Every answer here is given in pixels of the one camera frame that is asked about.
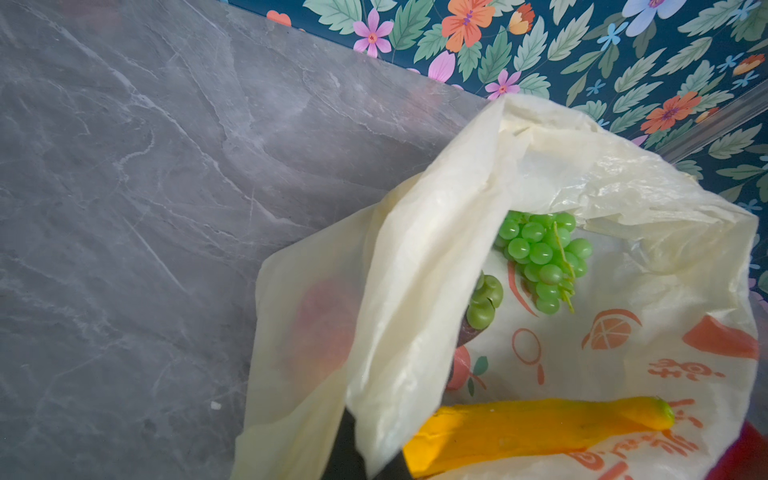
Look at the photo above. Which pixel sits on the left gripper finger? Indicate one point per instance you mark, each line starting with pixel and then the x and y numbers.
pixel 346 463

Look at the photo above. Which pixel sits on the green fake grapes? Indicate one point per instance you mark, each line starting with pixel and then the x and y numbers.
pixel 543 259

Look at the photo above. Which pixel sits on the cream plastic bag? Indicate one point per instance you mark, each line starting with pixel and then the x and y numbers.
pixel 365 314

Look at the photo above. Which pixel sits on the yellow fake banana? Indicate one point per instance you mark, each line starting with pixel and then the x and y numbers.
pixel 461 435

